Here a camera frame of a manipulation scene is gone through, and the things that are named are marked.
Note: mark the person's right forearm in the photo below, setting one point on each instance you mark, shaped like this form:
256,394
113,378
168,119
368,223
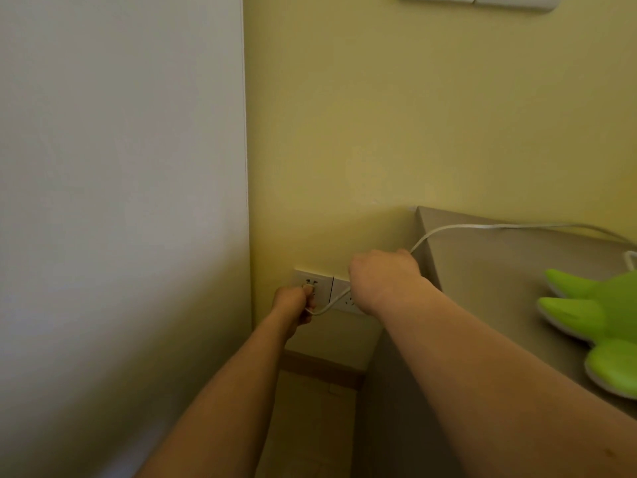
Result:
497,383

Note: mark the brown skirting board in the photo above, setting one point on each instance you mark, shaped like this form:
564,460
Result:
323,370

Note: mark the person's left fingers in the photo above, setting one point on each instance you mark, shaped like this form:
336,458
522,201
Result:
308,307

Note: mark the person's left hand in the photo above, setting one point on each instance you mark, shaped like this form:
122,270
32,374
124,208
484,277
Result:
288,306

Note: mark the person's right hand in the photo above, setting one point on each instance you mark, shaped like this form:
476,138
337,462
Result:
383,281

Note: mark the white wall switch plate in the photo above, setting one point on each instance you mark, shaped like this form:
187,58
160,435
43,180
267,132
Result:
517,0

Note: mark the white power plug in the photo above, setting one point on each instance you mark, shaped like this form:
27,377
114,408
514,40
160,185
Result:
309,290

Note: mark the grey bedside cabinet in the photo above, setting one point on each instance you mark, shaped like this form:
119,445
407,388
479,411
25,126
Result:
487,278

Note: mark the white wall socket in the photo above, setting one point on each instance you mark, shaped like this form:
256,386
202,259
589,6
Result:
321,288
343,299

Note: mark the person's left forearm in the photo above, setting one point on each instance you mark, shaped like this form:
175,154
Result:
234,403

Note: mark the green star-shaped plush lamp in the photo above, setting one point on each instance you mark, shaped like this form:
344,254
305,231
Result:
597,313

